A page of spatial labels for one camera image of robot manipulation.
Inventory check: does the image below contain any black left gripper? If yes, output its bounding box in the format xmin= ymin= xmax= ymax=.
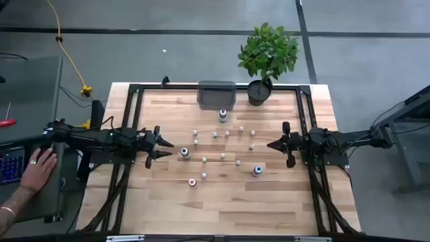
xmin=136 ymin=125 xmax=175 ymax=170

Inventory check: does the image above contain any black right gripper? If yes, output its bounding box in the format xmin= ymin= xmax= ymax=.
xmin=267 ymin=121 xmax=303 ymax=169

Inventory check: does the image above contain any person's forearm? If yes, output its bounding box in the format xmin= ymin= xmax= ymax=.
xmin=0 ymin=184 xmax=36 ymax=238

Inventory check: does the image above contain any black plant pot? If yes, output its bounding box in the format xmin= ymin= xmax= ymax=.
xmin=247 ymin=79 xmax=272 ymax=107

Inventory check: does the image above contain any black box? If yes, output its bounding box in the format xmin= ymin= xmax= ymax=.
xmin=89 ymin=99 xmax=106 ymax=132

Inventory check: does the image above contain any translucent grey plastic bin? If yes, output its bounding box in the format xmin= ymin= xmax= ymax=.
xmin=196 ymin=79 xmax=238 ymax=111

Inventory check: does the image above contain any green leafy plant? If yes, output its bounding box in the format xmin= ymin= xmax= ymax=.
xmin=236 ymin=22 xmax=300 ymax=81

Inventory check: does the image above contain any person's hand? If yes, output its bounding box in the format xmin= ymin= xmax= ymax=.
xmin=19 ymin=147 xmax=58 ymax=193

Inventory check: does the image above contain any grey metal table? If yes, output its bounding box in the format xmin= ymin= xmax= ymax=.
xmin=369 ymin=84 xmax=430 ymax=196

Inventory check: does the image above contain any grey desk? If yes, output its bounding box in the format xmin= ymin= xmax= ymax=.
xmin=0 ymin=54 xmax=65 ymax=225

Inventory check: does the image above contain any backlit keyboard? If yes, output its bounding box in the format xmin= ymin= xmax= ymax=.
xmin=0 ymin=146 xmax=27 ymax=186

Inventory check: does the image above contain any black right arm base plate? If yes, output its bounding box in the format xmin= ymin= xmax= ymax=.
xmin=300 ymin=139 xmax=351 ymax=168

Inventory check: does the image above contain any black aluminium table frame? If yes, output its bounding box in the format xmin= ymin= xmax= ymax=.
xmin=76 ymin=82 xmax=363 ymax=236

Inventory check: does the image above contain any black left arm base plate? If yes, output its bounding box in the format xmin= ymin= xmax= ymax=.
xmin=87 ymin=147 xmax=138 ymax=166

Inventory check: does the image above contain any silver aluminium bracket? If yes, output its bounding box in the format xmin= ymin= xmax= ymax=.
xmin=294 ymin=236 xmax=333 ymax=242
xmin=105 ymin=235 xmax=145 ymax=242

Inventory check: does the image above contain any yellow extension cable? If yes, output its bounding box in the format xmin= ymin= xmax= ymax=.
xmin=46 ymin=0 xmax=89 ymax=89

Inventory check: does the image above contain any red-handled screwdriver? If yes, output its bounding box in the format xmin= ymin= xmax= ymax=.
xmin=0 ymin=102 xmax=17 ymax=128

